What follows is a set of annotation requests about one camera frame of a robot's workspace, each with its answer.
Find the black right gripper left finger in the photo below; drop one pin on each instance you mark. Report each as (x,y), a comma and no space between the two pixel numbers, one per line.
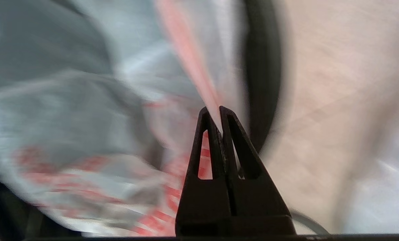
(202,201)

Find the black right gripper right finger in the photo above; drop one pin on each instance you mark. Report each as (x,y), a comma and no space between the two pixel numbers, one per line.
(263,201)

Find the white red-printed plastic bag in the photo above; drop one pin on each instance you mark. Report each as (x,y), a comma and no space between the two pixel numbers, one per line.
(380,194)

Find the black round trash bin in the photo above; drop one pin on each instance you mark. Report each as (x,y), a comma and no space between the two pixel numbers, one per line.
(263,67)

